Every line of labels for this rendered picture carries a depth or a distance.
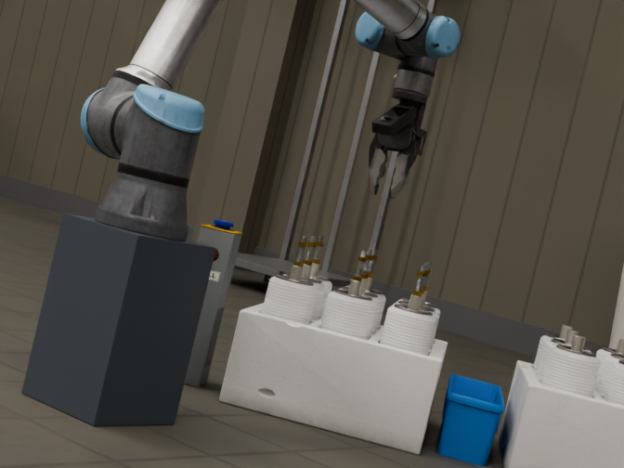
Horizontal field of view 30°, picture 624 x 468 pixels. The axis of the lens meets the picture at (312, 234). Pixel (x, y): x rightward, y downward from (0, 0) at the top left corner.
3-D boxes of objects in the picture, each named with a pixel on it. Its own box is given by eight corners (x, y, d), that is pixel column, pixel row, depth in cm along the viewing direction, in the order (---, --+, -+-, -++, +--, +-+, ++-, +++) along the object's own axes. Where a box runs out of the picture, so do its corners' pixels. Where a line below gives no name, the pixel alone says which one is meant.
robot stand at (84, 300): (94, 427, 177) (138, 235, 176) (20, 393, 188) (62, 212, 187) (175, 425, 192) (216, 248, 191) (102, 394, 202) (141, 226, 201)
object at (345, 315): (307, 377, 229) (329, 288, 229) (355, 388, 229) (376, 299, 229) (305, 384, 220) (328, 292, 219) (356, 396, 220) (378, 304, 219)
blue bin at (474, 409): (490, 469, 218) (505, 407, 218) (433, 453, 219) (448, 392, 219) (487, 440, 248) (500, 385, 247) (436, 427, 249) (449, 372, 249)
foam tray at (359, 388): (419, 455, 214) (442, 360, 214) (217, 401, 220) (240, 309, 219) (428, 422, 253) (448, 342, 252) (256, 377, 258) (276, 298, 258)
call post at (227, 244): (198, 387, 229) (235, 234, 228) (164, 379, 230) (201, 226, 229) (206, 383, 236) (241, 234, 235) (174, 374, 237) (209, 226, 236)
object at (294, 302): (292, 371, 232) (314, 283, 231) (300, 381, 222) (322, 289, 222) (246, 361, 230) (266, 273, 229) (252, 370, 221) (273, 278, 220)
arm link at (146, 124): (139, 168, 180) (160, 83, 180) (100, 158, 191) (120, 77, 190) (204, 183, 187) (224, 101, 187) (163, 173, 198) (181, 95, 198)
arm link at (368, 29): (393, 7, 220) (435, 23, 227) (357, 6, 229) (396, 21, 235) (383, 47, 220) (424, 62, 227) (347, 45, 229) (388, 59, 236)
